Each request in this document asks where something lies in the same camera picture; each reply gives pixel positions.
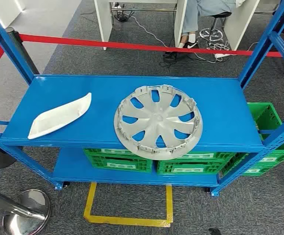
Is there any grey plastic wheel hubcap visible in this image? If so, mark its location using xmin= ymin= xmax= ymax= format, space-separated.
xmin=113 ymin=84 xmax=203 ymax=161

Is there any blue steel shelf rack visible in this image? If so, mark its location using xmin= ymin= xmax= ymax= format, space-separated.
xmin=0 ymin=0 xmax=284 ymax=198

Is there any green plastic crate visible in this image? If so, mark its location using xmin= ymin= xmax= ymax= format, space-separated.
xmin=156 ymin=151 xmax=236 ymax=176
xmin=221 ymin=102 xmax=284 ymax=177
xmin=84 ymin=148 xmax=153 ymax=173

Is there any white office desk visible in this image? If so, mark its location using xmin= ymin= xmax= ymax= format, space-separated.
xmin=94 ymin=0 xmax=188 ymax=51
xmin=224 ymin=0 xmax=261 ymax=51

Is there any white curved plastic trim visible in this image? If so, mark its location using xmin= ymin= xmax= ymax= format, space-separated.
xmin=27 ymin=92 xmax=92 ymax=140

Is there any person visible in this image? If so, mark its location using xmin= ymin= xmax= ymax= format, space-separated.
xmin=177 ymin=0 xmax=246 ymax=49

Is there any black stool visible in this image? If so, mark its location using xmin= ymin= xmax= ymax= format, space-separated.
xmin=199 ymin=11 xmax=232 ymax=43

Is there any black cable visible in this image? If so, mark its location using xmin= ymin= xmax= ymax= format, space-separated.
xmin=162 ymin=51 xmax=179 ymax=63

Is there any black stanchion post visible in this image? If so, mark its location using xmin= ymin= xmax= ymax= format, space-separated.
xmin=0 ymin=27 xmax=40 ymax=169

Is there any chrome stanchion post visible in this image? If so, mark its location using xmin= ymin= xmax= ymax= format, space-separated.
xmin=0 ymin=185 xmax=51 ymax=235

